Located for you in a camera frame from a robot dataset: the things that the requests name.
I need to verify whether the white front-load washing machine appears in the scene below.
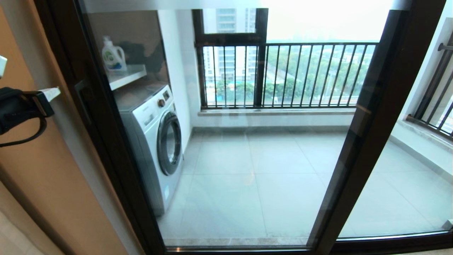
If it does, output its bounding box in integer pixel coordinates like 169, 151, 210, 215
114, 83, 184, 216

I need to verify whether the long black balcony railing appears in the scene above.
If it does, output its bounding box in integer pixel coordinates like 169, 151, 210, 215
196, 41, 379, 109

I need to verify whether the black balcony window frame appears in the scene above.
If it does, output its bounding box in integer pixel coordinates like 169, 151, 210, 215
192, 9, 268, 108

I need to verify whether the white detergent bottle green label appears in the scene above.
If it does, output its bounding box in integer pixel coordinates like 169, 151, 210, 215
102, 35, 127, 72

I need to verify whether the dark brown niche panel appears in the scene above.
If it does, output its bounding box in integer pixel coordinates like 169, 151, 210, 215
88, 11, 170, 89

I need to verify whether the long grey stone sill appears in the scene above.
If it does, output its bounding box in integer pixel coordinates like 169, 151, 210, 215
198, 108, 356, 117

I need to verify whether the dark-framed sliding glass door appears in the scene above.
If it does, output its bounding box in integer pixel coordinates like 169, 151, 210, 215
32, 0, 453, 255

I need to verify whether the black curved handle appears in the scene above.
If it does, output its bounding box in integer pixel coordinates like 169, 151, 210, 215
74, 81, 93, 125

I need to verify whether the short grey stone sill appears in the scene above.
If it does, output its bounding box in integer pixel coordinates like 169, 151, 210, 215
396, 120, 453, 156

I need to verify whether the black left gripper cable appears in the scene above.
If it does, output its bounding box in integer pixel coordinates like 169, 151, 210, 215
0, 115, 48, 147

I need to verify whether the white wall shelf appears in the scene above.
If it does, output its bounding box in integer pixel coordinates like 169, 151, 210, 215
108, 64, 147, 91

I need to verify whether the dark brown fixed glass door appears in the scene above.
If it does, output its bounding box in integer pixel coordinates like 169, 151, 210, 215
307, 9, 453, 248

